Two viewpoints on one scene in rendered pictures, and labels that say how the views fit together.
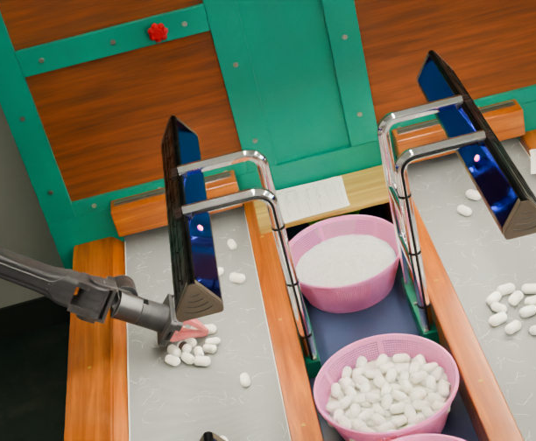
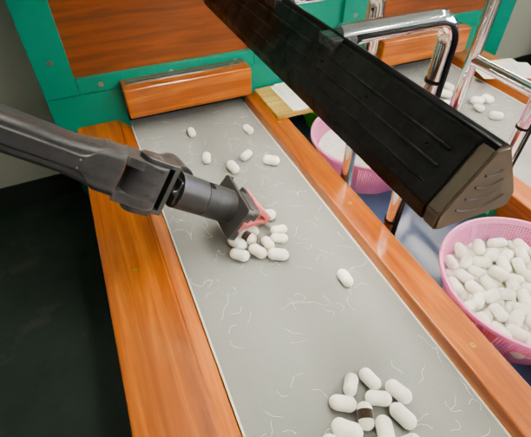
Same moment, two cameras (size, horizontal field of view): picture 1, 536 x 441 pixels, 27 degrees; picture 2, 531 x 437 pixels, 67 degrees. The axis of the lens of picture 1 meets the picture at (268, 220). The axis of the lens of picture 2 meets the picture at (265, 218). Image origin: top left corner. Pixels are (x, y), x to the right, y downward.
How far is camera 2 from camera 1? 1.63 m
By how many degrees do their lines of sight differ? 22
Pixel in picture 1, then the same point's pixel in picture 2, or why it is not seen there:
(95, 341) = (132, 233)
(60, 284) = (100, 161)
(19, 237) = not seen: hidden behind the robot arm
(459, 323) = not seen: outside the picture
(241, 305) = (287, 188)
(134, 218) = (148, 98)
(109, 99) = not seen: outside the picture
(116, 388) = (181, 297)
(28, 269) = (43, 134)
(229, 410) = (343, 322)
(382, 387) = (508, 279)
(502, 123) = not seen: hidden behind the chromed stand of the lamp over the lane
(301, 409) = (454, 321)
